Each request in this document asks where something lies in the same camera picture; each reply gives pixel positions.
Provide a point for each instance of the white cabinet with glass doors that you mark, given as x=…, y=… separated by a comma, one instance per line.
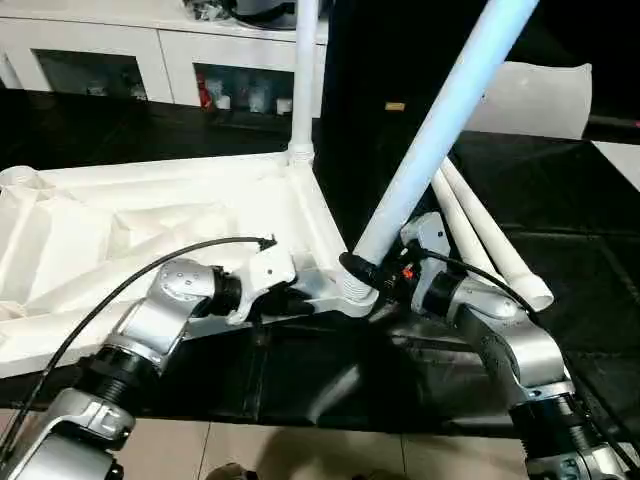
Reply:
x=100, y=50

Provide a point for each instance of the white plastic bag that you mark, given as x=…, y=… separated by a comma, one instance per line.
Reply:
x=540, y=100

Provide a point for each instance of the white plastic table leg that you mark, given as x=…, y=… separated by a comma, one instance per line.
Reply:
x=462, y=225
x=440, y=120
x=495, y=235
x=304, y=70

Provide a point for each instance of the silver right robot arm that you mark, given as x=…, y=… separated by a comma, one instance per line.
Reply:
x=510, y=350

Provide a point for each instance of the white plastic table top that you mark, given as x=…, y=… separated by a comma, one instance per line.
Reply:
x=100, y=230

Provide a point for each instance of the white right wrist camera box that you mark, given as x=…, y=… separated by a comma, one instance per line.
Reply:
x=428, y=235

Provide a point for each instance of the small tan label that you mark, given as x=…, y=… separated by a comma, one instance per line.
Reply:
x=395, y=106

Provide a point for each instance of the dark grey robot body part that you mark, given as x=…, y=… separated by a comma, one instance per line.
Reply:
x=232, y=472

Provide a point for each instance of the black work mat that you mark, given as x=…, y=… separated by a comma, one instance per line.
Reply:
x=300, y=380

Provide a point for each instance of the white flat board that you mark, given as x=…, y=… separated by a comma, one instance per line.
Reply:
x=622, y=160

